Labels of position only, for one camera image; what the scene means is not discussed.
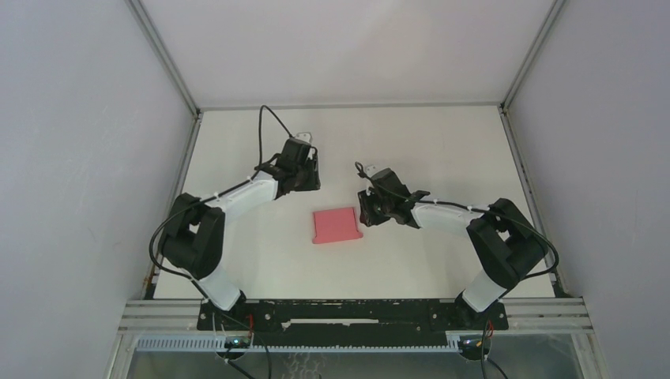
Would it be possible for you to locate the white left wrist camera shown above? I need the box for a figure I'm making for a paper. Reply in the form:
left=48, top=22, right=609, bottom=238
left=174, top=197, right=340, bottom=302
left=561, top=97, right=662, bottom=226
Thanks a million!
left=295, top=132, right=313, bottom=145

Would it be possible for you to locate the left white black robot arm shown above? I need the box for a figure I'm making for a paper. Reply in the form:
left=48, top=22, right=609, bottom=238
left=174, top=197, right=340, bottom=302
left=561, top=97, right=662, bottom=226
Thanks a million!
left=152, top=133, right=321, bottom=329

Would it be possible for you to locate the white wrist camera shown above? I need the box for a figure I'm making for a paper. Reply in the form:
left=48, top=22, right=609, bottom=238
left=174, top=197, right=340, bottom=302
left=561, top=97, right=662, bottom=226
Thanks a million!
left=363, top=165, right=381, bottom=178
left=295, top=132, right=313, bottom=145

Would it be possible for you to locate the pink cardboard box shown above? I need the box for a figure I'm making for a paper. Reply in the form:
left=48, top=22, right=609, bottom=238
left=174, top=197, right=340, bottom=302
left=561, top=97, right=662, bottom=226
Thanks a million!
left=312, top=207, right=363, bottom=245

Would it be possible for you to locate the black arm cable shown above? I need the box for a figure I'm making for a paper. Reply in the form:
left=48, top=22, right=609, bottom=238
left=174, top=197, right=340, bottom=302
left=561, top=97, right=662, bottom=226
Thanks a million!
left=149, top=105, right=295, bottom=281
left=354, top=160, right=560, bottom=282

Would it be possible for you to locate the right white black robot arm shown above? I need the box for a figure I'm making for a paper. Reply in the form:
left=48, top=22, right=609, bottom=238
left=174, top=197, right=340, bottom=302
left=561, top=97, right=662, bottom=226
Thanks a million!
left=355, top=162, right=556, bottom=328

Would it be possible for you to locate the aluminium front frame rail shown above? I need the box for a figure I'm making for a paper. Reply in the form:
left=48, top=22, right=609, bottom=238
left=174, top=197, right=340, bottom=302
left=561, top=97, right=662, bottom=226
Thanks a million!
left=119, top=298, right=593, bottom=334

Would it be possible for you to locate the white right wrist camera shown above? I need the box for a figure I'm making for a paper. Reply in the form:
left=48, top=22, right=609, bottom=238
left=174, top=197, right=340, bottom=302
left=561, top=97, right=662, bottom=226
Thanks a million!
left=363, top=165, right=381, bottom=178

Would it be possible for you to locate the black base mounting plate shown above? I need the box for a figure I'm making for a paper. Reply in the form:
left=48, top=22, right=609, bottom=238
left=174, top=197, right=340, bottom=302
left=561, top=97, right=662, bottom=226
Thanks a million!
left=196, top=298, right=509, bottom=347

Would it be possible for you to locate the white slotted cable duct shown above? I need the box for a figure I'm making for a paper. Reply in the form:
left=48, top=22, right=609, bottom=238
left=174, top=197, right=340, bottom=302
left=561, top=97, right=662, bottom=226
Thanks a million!
left=135, top=335, right=461, bottom=353

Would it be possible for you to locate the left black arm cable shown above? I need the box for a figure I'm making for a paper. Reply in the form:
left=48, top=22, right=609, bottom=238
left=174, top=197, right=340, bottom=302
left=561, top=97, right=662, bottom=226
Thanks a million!
left=149, top=105, right=295, bottom=281

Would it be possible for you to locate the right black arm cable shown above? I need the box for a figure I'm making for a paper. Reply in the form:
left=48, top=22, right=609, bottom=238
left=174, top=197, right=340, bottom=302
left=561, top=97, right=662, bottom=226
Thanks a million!
left=354, top=160, right=560, bottom=282

